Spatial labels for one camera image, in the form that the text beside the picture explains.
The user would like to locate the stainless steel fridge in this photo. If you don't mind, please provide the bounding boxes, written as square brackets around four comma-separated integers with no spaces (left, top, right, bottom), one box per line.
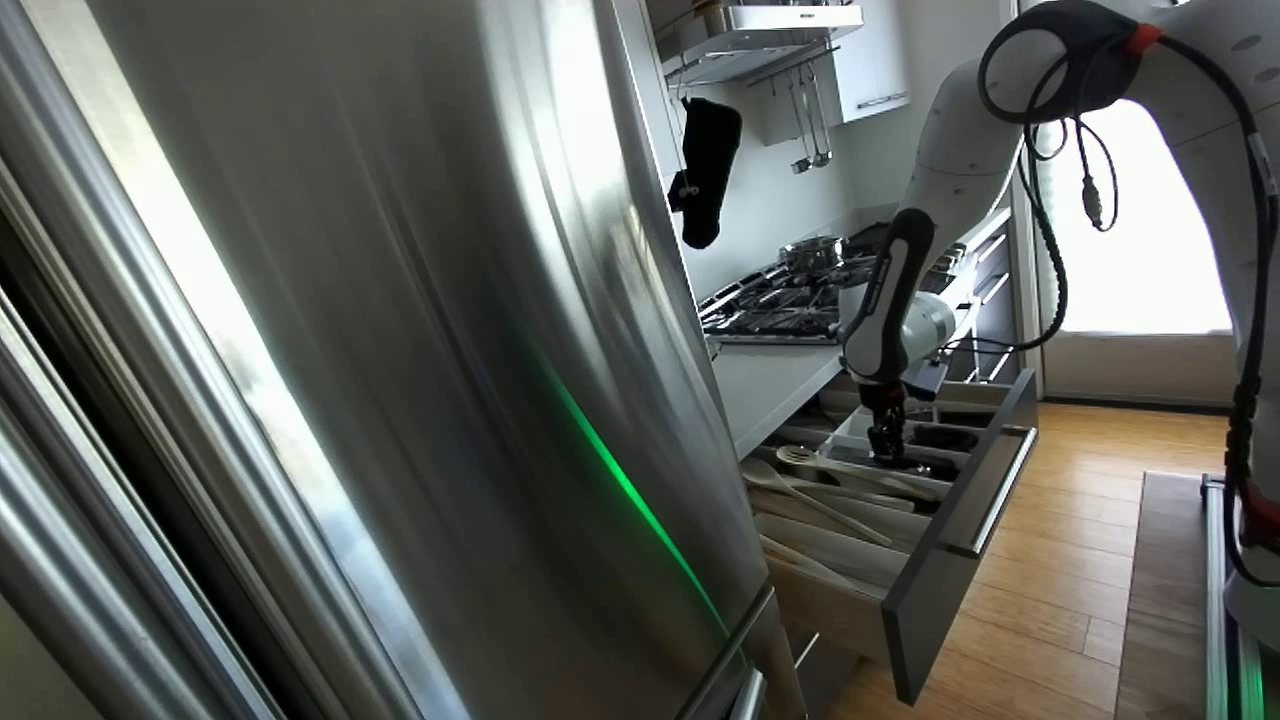
[0,0,802,720]

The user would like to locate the plain wooden spoon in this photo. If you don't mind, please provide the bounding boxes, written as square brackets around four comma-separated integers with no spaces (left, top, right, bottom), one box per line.
[770,439,954,508]

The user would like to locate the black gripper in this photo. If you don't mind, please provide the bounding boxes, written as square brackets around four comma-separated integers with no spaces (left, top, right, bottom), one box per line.
[856,373,926,471]

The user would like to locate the steel pot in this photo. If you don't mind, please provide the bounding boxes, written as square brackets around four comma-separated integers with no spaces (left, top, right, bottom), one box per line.
[777,234,853,285]

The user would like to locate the white upper cabinet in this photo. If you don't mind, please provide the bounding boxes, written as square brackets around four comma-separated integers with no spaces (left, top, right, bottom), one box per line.
[830,0,917,127]

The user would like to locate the steel drawer bar handle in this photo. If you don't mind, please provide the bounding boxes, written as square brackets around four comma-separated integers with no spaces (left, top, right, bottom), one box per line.
[935,420,1039,561]

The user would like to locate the steel range hood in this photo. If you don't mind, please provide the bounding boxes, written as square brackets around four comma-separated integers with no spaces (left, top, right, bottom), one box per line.
[652,0,869,95]

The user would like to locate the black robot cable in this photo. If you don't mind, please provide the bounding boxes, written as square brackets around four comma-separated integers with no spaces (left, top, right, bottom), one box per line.
[975,0,1280,594]

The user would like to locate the gas cooktop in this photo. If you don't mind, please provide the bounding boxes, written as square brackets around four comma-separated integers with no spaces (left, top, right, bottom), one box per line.
[696,216,935,347]

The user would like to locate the lower cabinet with bar handles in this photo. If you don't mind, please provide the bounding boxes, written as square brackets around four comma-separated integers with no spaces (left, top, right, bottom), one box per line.
[917,196,1043,393]

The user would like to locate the black hanging camera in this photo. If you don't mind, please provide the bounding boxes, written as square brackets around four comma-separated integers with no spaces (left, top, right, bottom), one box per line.
[665,93,749,252]

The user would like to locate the robot mobile stand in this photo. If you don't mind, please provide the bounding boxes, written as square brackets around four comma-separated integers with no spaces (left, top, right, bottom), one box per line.
[1194,471,1280,720]

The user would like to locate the white cutlery organizer tray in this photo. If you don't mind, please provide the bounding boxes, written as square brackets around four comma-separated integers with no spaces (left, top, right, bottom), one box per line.
[743,377,1015,566]

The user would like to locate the dark grey front wooden drawer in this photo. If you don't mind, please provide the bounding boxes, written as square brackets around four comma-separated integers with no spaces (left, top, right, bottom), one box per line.
[735,365,1043,707]

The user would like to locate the hanging metal utensils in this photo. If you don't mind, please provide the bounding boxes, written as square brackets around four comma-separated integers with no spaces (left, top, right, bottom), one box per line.
[783,66,838,176]

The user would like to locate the glass balcony door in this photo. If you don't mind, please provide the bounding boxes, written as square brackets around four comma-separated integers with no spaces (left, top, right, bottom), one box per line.
[1036,0,1240,411]

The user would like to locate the wide wooden spatula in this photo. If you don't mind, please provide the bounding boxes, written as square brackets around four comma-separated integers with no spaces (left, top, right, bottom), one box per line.
[743,471,935,553]

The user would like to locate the brown floor mat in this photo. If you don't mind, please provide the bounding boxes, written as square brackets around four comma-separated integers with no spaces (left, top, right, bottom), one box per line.
[1114,469,1211,720]

